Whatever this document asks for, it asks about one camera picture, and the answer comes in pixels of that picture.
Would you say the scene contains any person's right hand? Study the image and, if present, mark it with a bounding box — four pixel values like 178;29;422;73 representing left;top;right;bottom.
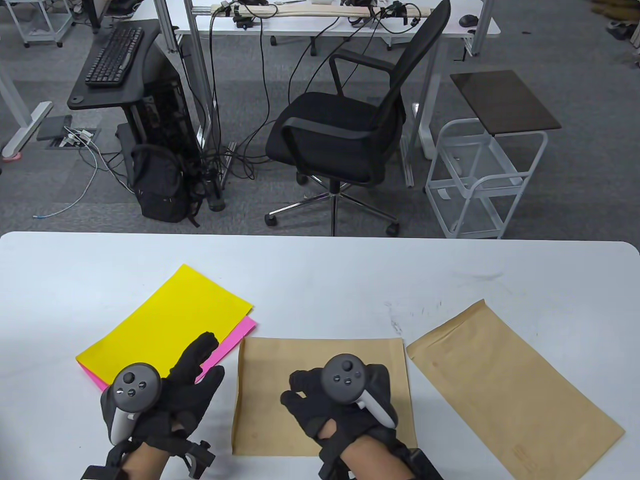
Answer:
280;364;401;446

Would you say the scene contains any person's left hand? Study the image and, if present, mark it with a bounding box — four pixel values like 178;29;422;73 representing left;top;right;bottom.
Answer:
100;331;226;451

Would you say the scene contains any brown paper envelope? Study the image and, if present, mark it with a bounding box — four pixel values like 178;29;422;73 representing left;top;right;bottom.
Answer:
406;299;626;480
231;337;418;457

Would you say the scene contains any pink paper sheet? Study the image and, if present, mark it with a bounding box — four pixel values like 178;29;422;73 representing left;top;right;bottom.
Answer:
77;316;257;392

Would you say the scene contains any yellow paper sheet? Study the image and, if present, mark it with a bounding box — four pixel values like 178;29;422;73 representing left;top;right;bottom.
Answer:
75;264;254;386

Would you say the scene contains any person's right forearm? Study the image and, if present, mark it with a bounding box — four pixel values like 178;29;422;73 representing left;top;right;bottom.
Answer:
342;437;411;480

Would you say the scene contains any person's left forearm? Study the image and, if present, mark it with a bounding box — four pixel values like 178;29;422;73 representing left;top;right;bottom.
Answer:
122;440;173;480

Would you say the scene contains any grey right hand controller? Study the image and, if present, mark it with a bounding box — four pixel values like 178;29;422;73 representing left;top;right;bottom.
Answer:
320;353;396;428

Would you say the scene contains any grey hand controller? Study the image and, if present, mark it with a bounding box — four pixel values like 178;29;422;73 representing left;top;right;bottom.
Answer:
109;363;163;446
320;353;396;428

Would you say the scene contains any grey left hand controller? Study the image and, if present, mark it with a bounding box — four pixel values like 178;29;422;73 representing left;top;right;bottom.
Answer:
109;363;163;446

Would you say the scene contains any black water bottle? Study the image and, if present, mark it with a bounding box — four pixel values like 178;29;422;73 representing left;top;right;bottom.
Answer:
202;167;227;212

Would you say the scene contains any black backpack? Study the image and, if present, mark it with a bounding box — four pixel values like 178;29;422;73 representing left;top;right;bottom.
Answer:
129;144;203;228

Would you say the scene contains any white rolling cart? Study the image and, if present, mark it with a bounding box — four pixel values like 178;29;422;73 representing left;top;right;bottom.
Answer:
425;118;549;240

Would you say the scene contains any floor socket box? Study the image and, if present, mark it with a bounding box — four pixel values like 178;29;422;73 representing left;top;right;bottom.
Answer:
47;128;102;151

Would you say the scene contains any black office chair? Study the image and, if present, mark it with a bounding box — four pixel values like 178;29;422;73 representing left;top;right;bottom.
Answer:
264;0;452;238

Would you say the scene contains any black computer tower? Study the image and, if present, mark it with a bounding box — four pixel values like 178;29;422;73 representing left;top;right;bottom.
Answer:
140;50;201;166

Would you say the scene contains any grey floor plate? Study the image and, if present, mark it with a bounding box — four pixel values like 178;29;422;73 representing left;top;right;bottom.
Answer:
36;115;74;142

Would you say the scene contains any black keyboard stand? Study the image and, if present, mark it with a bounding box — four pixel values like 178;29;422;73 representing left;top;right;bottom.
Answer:
67;19;173;166

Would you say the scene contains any white desk leg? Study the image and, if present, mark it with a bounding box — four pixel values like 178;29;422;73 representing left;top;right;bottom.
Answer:
0;65;53;158

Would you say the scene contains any black keyboard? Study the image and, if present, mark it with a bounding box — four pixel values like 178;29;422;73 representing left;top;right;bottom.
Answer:
84;26;145;89

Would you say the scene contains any dark brown board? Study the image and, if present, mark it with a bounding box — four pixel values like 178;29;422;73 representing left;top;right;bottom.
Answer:
450;70;562;137

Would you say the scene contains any white office desk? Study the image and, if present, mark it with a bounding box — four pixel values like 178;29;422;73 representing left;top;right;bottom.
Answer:
127;0;502;161

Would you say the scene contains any white wheeled trolley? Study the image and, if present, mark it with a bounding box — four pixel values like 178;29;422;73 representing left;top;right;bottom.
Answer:
4;0;76;49

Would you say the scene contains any dark shoe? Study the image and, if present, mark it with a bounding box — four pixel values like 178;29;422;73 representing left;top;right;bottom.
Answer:
606;20;640;41

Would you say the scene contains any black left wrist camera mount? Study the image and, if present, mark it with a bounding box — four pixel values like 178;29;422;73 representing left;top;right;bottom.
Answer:
80;435;217;480

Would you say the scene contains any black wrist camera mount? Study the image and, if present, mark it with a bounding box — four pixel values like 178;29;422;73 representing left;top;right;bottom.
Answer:
318;435;443;480
80;435;217;480

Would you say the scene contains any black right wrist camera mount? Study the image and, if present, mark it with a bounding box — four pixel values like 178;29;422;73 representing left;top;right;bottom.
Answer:
318;435;443;480

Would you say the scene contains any white cable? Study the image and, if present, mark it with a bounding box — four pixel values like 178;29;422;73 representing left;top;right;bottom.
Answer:
32;145;101;220

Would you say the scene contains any aluminium frame post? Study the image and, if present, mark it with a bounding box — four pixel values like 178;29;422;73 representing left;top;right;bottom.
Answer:
467;0;495;57
182;0;221;148
154;0;179;54

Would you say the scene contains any tangle of black cables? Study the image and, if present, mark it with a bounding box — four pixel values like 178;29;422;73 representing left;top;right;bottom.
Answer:
200;5;331;181

